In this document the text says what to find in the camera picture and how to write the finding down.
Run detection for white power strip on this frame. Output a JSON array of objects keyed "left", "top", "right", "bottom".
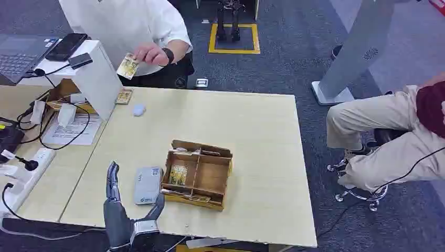
[{"left": 0, "top": 148, "right": 56, "bottom": 218}]

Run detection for black looped cable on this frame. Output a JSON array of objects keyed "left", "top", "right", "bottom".
[{"left": 16, "top": 100, "right": 91, "bottom": 151}]

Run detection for yellow printed card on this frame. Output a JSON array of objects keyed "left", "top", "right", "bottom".
[
  {"left": 168, "top": 165, "right": 188, "bottom": 186},
  {"left": 116, "top": 52, "right": 140, "bottom": 81}
]

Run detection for grey card pack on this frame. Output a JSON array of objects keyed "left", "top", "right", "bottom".
[{"left": 133, "top": 166, "right": 164, "bottom": 206}]

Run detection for black smartphone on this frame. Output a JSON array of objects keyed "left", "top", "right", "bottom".
[{"left": 45, "top": 33, "right": 89, "bottom": 62}]

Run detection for black wristband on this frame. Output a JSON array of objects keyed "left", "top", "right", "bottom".
[{"left": 161, "top": 47, "right": 176, "bottom": 66}]

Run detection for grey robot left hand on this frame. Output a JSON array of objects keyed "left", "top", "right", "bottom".
[{"left": 103, "top": 161, "right": 166, "bottom": 252}]

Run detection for black floor cable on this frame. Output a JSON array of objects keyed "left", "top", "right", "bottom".
[{"left": 295, "top": 146, "right": 445, "bottom": 252}]

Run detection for open cardboard box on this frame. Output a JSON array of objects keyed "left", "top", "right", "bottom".
[{"left": 44, "top": 79, "right": 99, "bottom": 115}]

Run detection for small black adapter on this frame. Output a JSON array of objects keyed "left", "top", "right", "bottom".
[{"left": 68, "top": 52, "right": 94, "bottom": 70}]

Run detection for white desk riser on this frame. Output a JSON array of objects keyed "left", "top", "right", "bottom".
[{"left": 17, "top": 39, "right": 124, "bottom": 121}]

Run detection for white pillar stand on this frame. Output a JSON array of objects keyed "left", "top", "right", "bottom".
[{"left": 311, "top": 0, "right": 423, "bottom": 106}]

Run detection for black robot legs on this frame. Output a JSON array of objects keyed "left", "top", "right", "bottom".
[{"left": 216, "top": 0, "right": 243, "bottom": 43}]

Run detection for grey cable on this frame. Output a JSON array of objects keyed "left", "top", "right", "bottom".
[{"left": 0, "top": 217, "right": 105, "bottom": 242}]

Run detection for pale card strip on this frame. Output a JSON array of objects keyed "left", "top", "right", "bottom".
[{"left": 169, "top": 148, "right": 202, "bottom": 156}]

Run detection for person's left hand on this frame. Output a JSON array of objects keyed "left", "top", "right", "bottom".
[{"left": 133, "top": 42, "right": 171, "bottom": 67}]

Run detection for chrome chair base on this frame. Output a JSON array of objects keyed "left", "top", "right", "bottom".
[{"left": 326, "top": 129, "right": 411, "bottom": 213}]

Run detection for red object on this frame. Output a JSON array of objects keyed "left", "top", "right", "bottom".
[{"left": 428, "top": 0, "right": 445, "bottom": 17}]

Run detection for black desk device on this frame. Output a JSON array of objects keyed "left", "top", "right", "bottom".
[{"left": 0, "top": 117, "right": 25, "bottom": 163}]

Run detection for black power strip cable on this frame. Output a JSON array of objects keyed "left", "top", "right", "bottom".
[{"left": 2, "top": 183, "right": 105, "bottom": 224}]

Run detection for person in white top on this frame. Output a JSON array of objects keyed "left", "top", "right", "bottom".
[{"left": 58, "top": 0, "right": 195, "bottom": 89}]

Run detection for printed paper sheet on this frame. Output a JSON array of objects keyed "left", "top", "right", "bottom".
[{"left": 41, "top": 113, "right": 102, "bottom": 146}]

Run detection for white charger block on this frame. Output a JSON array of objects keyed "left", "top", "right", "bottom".
[
  {"left": 30, "top": 101, "right": 46, "bottom": 125},
  {"left": 57, "top": 103, "right": 78, "bottom": 127}
]

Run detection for seated person in beige trousers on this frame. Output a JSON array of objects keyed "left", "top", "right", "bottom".
[{"left": 326, "top": 72, "right": 445, "bottom": 194}]

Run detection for black adapter cable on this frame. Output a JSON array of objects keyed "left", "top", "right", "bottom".
[{"left": 33, "top": 62, "right": 71, "bottom": 88}]

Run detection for wooden divided card box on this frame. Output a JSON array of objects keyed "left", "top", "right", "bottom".
[{"left": 160, "top": 140, "right": 234, "bottom": 212}]

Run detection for yellow floor tape square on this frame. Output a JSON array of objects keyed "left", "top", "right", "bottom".
[{"left": 208, "top": 23, "right": 261, "bottom": 55}]

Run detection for dark laptop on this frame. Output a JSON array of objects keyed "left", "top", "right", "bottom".
[{"left": 0, "top": 34, "right": 60, "bottom": 85}]

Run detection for black power plug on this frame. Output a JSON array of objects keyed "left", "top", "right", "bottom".
[{"left": 14, "top": 155, "right": 39, "bottom": 172}]

